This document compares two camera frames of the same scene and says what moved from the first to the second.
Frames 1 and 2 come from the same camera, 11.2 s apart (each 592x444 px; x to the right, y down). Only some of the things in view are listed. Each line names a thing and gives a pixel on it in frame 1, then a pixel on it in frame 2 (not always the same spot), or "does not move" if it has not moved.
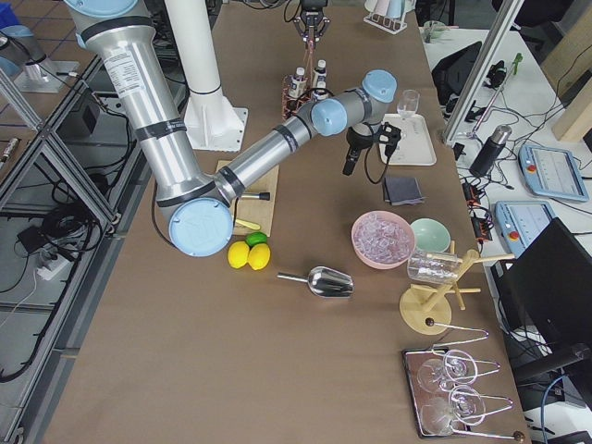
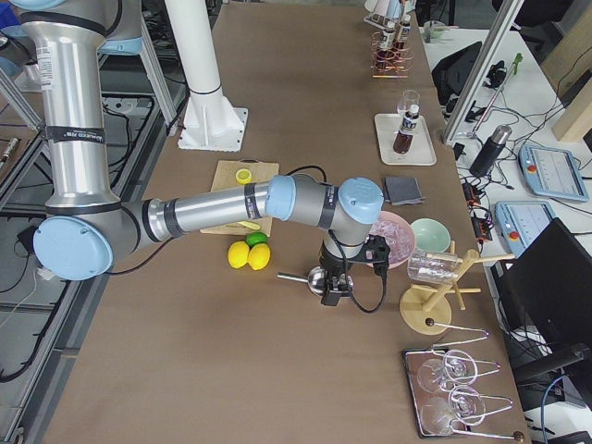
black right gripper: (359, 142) → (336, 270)
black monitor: (547, 289) does not move
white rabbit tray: (414, 146) does not move
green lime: (255, 238) does not move
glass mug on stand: (433, 267) does not move
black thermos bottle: (485, 162) does not move
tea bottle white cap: (298, 84) → (403, 139)
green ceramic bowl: (431, 236) does not move
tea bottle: (321, 72) → (386, 53)
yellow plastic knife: (250, 225) does not move
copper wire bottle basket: (297, 92) → (394, 62)
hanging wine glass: (457, 366) does not move
